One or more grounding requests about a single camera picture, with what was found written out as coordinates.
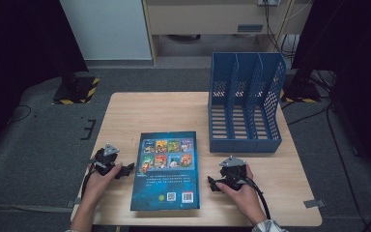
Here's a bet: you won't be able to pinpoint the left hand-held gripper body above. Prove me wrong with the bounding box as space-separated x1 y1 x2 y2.
90 142 124 177

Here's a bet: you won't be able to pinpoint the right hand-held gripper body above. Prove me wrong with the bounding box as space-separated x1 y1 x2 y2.
217 156 249 191

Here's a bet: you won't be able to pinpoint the dark blue picture book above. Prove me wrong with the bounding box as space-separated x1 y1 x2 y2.
129 130 201 212

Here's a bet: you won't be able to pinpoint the blue plastic file rack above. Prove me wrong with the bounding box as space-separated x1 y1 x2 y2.
208 51 288 154

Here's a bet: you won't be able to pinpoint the person's left hand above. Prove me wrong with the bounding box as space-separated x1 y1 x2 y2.
82 162 124 208

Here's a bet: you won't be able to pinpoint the person's right hand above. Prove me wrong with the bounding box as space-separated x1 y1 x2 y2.
214 164 266 224

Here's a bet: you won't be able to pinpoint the grey tape piece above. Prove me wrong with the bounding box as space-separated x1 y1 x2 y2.
303 198 327 209
66 197 83 209

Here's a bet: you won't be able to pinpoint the striped black stand base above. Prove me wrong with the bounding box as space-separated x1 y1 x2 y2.
279 69 323 104
51 74 100 105

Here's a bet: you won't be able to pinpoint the dark curtain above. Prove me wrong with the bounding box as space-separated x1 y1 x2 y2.
0 0 90 162
291 0 371 182

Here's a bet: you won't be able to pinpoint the white panel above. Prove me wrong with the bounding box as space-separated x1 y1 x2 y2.
59 0 153 61

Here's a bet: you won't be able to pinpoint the beige cabinet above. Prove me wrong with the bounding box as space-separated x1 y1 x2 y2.
141 0 313 67

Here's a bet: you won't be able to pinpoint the left hand-held gripper black cable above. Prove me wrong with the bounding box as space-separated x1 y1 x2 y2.
80 159 99 199

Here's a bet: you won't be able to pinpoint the hand-held gripper black cable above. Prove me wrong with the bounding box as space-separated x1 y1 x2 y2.
80 159 99 199
243 176 271 220

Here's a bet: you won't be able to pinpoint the right hand-held gripper black cable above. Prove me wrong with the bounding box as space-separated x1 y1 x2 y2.
243 176 271 220

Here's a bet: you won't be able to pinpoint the thin black floor cable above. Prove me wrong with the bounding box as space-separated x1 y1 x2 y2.
8 104 33 125

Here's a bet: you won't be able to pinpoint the long black floor cable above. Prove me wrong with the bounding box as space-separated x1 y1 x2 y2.
286 102 371 232

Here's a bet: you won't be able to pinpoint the hanging black cables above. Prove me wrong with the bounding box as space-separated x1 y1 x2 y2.
263 0 300 60

